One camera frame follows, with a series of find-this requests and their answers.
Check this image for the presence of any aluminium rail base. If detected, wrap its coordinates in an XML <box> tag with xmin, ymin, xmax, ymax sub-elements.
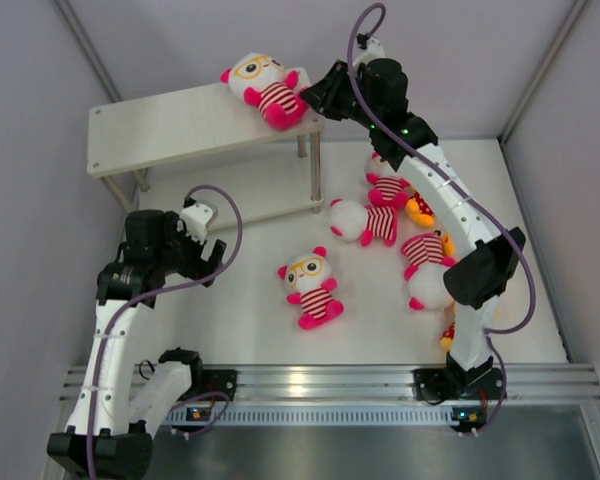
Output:
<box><xmin>59</xmin><ymin>363</ymin><xmax>600</xmax><ymax>404</ymax></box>

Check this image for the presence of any right black mount plate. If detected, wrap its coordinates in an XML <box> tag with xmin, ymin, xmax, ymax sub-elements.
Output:
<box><xmin>413</xmin><ymin>367</ymin><xmax>456</xmax><ymax>404</ymax></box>

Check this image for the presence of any white two-tier shelf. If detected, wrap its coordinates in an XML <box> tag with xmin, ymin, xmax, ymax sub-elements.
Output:
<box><xmin>87</xmin><ymin>83</ymin><xmax>324</xmax><ymax>230</ymax></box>

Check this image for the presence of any pink panda plush with glasses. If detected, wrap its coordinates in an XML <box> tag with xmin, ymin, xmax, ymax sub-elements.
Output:
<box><xmin>220</xmin><ymin>53</ymin><xmax>308</xmax><ymax>131</ymax></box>

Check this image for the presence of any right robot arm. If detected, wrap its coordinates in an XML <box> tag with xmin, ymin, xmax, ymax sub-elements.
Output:
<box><xmin>301</xmin><ymin>58</ymin><xmax>526</xmax><ymax>404</ymax></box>

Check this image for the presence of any pink panda plush face down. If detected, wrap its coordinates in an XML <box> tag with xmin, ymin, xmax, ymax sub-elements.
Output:
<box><xmin>328</xmin><ymin>198</ymin><xmax>398</xmax><ymax>247</ymax></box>

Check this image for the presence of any wall corner metal strip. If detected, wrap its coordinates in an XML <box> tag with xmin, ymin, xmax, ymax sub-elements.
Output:
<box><xmin>498</xmin><ymin>0</ymin><xmax>591</xmax><ymax>147</ymax></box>
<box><xmin>52</xmin><ymin>0</ymin><xmax>123</xmax><ymax>103</ymax></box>

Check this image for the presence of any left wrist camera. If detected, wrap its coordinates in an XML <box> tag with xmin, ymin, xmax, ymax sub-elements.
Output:
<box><xmin>180</xmin><ymin>198</ymin><xmax>217</xmax><ymax>241</ymax></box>

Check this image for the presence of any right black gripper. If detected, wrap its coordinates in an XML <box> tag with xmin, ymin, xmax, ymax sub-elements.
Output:
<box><xmin>298</xmin><ymin>63</ymin><xmax>379</xmax><ymax>132</ymax></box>

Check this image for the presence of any left black mount plate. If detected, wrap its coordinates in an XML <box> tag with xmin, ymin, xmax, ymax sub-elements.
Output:
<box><xmin>178</xmin><ymin>368</ymin><xmax>238</xmax><ymax>401</ymax></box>

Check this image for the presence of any orange plush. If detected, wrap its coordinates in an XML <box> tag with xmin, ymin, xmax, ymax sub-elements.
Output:
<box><xmin>439</xmin><ymin>321</ymin><xmax>456</xmax><ymax>353</ymax></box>
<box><xmin>405</xmin><ymin>191</ymin><xmax>435</xmax><ymax>228</ymax></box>
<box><xmin>435</xmin><ymin>230</ymin><xmax>455</xmax><ymax>257</ymax></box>

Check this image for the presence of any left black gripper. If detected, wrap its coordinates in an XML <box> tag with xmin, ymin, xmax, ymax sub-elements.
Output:
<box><xmin>154</xmin><ymin>212</ymin><xmax>225</xmax><ymax>287</ymax></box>

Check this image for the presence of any orange plush bottom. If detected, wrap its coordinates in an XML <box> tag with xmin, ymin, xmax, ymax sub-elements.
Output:
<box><xmin>439</xmin><ymin>321</ymin><xmax>456</xmax><ymax>353</ymax></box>

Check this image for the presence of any black mount plate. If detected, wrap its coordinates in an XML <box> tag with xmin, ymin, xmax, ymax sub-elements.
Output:
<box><xmin>178</xmin><ymin>368</ymin><xmax>238</xmax><ymax>401</ymax></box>
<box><xmin>413</xmin><ymin>367</ymin><xmax>456</xmax><ymax>404</ymax></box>

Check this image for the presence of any grey slotted cable duct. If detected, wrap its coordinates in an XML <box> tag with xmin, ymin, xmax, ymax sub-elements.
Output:
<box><xmin>163</xmin><ymin>404</ymin><xmax>464</xmax><ymax>428</ymax></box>

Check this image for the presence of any wall corner metal strip right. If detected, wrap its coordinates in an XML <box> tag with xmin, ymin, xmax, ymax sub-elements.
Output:
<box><xmin>498</xmin><ymin>0</ymin><xmax>591</xmax><ymax>147</ymax></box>

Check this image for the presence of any orange plush top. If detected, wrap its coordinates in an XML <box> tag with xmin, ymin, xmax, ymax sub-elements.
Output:
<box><xmin>405</xmin><ymin>191</ymin><xmax>435</xmax><ymax>228</ymax></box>

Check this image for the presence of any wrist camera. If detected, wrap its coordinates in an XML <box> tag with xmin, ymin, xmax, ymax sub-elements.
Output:
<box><xmin>180</xmin><ymin>198</ymin><xmax>217</xmax><ymax>241</ymax></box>
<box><xmin>353</xmin><ymin>33</ymin><xmax>386</xmax><ymax>68</ymax></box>

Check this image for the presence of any pink panda plush under arm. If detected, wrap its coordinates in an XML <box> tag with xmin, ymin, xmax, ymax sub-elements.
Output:
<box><xmin>400</xmin><ymin>232</ymin><xmax>455</xmax><ymax>311</ymax></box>

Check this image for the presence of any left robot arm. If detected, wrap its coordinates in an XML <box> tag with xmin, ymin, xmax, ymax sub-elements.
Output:
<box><xmin>47</xmin><ymin>202</ymin><xmax>226</xmax><ymax>479</ymax></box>

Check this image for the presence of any pink panda plush top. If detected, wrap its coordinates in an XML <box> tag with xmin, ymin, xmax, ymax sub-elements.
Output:
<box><xmin>366</xmin><ymin>152</ymin><xmax>411</xmax><ymax>209</ymax></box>

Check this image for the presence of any wall corner metal strip left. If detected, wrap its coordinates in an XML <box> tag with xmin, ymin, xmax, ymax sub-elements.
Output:
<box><xmin>52</xmin><ymin>0</ymin><xmax>123</xmax><ymax>103</ymax></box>

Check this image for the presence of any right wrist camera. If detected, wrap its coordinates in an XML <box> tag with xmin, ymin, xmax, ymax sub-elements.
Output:
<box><xmin>353</xmin><ymin>33</ymin><xmax>386</xmax><ymax>68</ymax></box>

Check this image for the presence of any orange plush middle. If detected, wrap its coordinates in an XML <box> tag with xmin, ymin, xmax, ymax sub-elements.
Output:
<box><xmin>435</xmin><ymin>230</ymin><xmax>455</xmax><ymax>257</ymax></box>

